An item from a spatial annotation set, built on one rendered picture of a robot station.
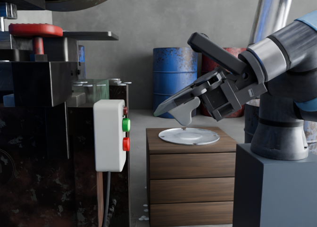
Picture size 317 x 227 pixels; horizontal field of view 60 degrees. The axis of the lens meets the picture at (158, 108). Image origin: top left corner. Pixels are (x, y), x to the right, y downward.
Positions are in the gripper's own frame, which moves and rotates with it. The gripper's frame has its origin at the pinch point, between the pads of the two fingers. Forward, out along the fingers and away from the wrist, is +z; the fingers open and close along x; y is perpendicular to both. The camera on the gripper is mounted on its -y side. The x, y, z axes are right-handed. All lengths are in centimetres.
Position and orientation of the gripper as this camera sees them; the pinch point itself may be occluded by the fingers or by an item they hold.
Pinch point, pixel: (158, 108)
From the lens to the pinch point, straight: 54.3
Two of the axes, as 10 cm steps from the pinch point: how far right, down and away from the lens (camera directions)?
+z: -8.6, 4.9, 0.9
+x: 0.1, -1.6, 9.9
